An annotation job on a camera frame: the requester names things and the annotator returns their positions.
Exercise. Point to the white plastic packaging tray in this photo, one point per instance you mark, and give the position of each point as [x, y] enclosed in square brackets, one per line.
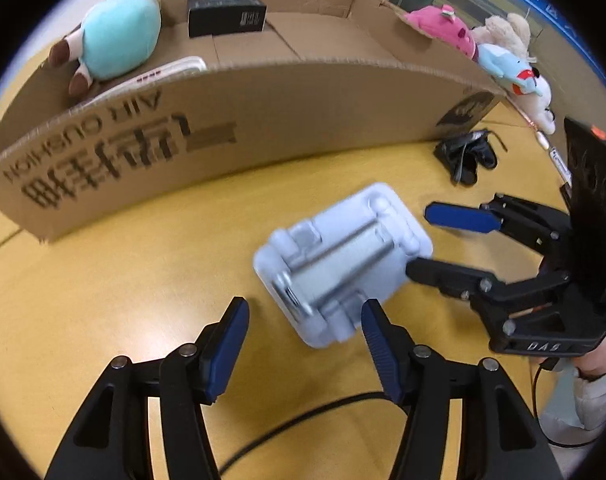
[333, 260]

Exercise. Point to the white dog plush toy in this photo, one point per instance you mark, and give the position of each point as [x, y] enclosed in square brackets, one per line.
[540, 105]

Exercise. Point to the blue plush toy red band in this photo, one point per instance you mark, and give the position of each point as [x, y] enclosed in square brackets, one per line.
[503, 65]

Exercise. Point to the cream rabbit plush toy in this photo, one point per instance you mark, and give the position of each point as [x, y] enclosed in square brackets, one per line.
[503, 30]

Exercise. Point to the brown cardboard box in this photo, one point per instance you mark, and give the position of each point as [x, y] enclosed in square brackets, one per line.
[283, 105]

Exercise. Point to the white utility knife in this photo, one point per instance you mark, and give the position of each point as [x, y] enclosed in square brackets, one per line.
[559, 162]

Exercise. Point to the black product box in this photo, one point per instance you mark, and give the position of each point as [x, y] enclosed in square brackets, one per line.
[223, 15]

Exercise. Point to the wooden desktop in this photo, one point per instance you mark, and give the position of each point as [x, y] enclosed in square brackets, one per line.
[133, 285]

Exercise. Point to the person's right forearm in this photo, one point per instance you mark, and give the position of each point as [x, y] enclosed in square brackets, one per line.
[598, 395]

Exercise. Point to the pink bear plush toy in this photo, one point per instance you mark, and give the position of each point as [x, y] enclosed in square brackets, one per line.
[443, 25]

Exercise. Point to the teal round plush toy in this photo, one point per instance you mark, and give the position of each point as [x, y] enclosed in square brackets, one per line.
[118, 35]

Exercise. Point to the pink pen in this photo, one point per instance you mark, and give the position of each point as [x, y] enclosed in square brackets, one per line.
[530, 124]

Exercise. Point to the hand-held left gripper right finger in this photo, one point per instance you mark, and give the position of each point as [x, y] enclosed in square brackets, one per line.
[380, 350]

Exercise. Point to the white flat plastic package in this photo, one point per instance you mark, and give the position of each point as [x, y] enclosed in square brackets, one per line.
[173, 67]

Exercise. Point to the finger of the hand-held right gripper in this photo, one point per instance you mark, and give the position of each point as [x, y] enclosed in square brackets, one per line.
[448, 275]
[458, 216]

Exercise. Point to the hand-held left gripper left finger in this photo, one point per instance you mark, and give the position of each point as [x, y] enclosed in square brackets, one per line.
[228, 350]

